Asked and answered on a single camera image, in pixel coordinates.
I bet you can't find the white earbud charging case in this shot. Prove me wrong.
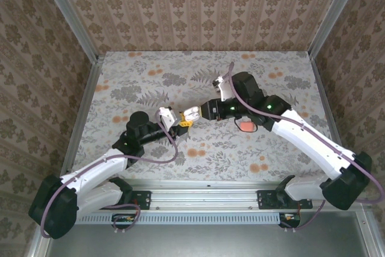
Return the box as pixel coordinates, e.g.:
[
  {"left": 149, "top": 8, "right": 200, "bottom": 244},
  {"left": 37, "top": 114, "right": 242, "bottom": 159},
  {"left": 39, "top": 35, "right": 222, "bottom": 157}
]
[{"left": 182, "top": 105, "right": 202, "bottom": 123}]

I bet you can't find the pink silicone case cover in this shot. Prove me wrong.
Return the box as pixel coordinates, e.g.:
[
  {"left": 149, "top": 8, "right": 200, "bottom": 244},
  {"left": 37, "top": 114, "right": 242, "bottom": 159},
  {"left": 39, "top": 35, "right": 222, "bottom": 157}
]
[{"left": 239, "top": 120, "right": 256, "bottom": 133}]

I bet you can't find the floral printed tablecloth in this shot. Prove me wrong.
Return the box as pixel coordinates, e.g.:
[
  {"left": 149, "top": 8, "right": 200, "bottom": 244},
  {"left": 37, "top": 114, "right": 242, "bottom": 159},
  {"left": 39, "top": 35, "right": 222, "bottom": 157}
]
[{"left": 69, "top": 51, "right": 334, "bottom": 182}]

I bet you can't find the grey metal sheet panel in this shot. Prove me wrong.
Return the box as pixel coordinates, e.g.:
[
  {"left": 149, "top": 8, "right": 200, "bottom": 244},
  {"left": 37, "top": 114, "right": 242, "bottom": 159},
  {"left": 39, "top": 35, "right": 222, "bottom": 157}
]
[{"left": 45, "top": 212, "right": 371, "bottom": 257}]

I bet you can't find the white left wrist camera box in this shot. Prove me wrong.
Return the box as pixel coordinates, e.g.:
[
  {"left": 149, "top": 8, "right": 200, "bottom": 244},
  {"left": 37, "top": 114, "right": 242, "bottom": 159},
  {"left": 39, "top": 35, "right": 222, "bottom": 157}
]
[{"left": 158, "top": 106, "right": 178, "bottom": 128}]

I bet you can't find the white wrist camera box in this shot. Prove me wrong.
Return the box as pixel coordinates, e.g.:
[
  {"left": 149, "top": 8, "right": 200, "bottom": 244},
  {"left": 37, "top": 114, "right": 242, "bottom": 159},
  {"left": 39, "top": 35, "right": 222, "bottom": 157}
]
[
  {"left": 158, "top": 106, "right": 178, "bottom": 128},
  {"left": 212, "top": 75, "right": 233, "bottom": 102}
]

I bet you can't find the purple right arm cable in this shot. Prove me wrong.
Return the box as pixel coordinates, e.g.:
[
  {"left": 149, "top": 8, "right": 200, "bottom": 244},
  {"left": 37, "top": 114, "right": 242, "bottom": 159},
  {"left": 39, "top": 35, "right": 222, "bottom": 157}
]
[{"left": 227, "top": 61, "right": 385, "bottom": 234}]

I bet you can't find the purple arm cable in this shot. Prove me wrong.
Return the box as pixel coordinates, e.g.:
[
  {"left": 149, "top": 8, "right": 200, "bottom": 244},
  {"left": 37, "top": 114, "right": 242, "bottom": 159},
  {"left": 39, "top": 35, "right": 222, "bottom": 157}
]
[
  {"left": 40, "top": 111, "right": 180, "bottom": 240},
  {"left": 227, "top": 61, "right": 385, "bottom": 234}
]

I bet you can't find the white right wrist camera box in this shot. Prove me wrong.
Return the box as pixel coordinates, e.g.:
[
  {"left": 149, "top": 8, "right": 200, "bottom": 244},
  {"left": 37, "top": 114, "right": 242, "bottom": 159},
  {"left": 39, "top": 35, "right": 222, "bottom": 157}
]
[{"left": 212, "top": 75, "right": 233, "bottom": 102}]

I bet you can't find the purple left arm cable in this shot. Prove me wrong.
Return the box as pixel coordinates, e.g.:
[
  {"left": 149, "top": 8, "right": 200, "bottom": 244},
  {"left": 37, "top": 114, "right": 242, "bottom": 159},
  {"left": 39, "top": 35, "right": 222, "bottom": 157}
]
[{"left": 40, "top": 111, "right": 180, "bottom": 240}]

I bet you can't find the aluminium side rail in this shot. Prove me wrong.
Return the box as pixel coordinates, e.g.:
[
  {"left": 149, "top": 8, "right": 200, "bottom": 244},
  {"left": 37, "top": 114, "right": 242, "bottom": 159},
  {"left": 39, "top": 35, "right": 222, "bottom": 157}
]
[
  {"left": 309, "top": 54, "right": 343, "bottom": 149},
  {"left": 60, "top": 55, "right": 105, "bottom": 179}
]

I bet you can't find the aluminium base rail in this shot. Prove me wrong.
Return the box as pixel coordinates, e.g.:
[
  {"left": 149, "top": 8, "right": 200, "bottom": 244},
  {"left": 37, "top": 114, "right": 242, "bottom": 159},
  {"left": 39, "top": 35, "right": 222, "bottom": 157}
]
[{"left": 76, "top": 178, "right": 374, "bottom": 212}]

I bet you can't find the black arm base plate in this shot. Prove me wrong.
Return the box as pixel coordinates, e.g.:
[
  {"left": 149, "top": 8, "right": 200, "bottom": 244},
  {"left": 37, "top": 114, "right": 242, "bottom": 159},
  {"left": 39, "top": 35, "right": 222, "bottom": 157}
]
[
  {"left": 97, "top": 190, "right": 151, "bottom": 209},
  {"left": 257, "top": 190, "right": 313, "bottom": 209}
]

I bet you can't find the slotted grey cable duct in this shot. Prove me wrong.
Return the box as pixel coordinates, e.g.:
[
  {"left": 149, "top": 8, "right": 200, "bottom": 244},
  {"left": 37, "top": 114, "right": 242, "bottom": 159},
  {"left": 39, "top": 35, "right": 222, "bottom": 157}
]
[{"left": 75, "top": 212, "right": 282, "bottom": 226}]

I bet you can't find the aluminium frame post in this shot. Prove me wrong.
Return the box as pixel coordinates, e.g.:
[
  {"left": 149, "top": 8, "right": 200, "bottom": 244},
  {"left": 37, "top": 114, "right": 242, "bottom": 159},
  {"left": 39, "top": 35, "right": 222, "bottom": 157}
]
[
  {"left": 34, "top": 0, "right": 100, "bottom": 64},
  {"left": 308, "top": 0, "right": 368, "bottom": 59}
]

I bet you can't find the aluminium lower frame rail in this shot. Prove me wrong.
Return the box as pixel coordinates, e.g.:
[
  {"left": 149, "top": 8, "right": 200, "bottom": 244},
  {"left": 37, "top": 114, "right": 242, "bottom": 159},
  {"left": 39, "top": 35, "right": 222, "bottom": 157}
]
[
  {"left": 356, "top": 205, "right": 383, "bottom": 257},
  {"left": 25, "top": 232, "right": 54, "bottom": 257}
]

